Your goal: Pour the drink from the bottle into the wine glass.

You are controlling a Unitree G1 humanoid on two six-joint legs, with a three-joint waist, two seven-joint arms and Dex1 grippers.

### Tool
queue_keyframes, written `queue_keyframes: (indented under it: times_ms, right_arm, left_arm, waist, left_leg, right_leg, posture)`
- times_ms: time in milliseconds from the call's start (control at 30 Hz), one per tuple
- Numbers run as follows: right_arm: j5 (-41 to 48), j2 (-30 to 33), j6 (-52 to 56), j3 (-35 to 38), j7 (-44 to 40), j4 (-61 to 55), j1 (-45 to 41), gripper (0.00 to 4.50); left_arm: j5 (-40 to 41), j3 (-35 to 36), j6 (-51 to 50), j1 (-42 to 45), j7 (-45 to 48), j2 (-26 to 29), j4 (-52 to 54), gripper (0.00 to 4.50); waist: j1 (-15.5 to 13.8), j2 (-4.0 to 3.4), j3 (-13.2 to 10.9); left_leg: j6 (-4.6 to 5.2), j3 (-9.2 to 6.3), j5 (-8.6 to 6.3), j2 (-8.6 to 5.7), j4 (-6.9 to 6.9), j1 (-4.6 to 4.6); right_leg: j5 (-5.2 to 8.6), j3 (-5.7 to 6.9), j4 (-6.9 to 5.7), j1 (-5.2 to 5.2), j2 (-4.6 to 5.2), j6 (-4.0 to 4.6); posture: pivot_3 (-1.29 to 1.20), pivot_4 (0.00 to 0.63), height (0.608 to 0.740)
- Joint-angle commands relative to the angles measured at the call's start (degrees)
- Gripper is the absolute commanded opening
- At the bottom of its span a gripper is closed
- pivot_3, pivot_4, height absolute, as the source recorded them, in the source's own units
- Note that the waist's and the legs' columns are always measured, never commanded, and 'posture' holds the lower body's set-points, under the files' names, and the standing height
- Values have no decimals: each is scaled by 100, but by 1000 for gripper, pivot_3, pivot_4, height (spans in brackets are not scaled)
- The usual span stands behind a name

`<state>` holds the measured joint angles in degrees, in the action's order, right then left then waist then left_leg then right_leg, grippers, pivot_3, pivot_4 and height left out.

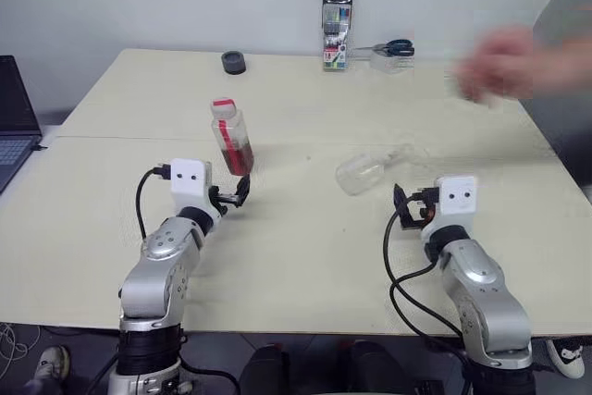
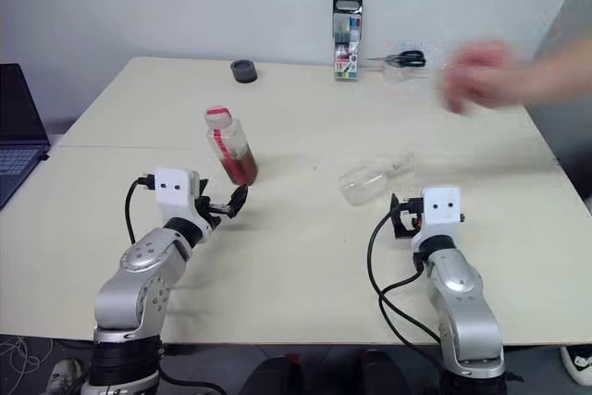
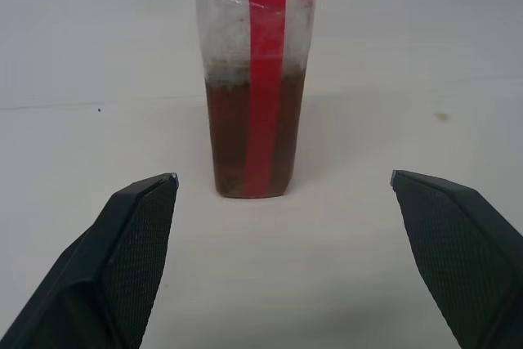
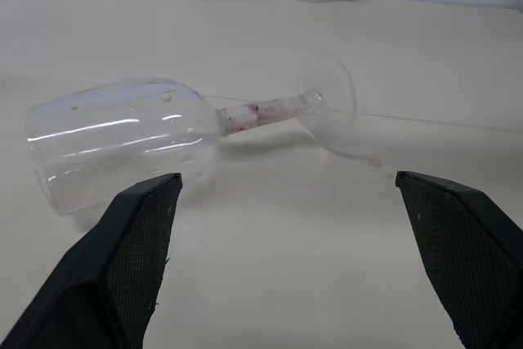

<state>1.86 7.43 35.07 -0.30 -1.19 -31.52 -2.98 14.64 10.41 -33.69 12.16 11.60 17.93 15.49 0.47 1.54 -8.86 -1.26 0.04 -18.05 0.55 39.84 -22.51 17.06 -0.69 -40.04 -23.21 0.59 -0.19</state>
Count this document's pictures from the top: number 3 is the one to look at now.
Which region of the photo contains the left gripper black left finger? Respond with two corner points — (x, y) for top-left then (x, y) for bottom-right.
(0, 172), (180, 349)

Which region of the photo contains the clear bottle with red liquid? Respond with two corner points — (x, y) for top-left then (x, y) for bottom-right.
(191, 0), (320, 199)

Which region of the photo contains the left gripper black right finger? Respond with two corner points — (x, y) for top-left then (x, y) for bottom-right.
(390, 169), (523, 349)

